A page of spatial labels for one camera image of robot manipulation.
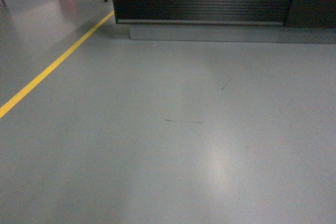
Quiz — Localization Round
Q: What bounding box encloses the black checkout counter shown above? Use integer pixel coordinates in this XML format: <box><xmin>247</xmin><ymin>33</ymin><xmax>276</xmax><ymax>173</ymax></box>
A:
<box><xmin>113</xmin><ymin>0</ymin><xmax>335</xmax><ymax>44</ymax></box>

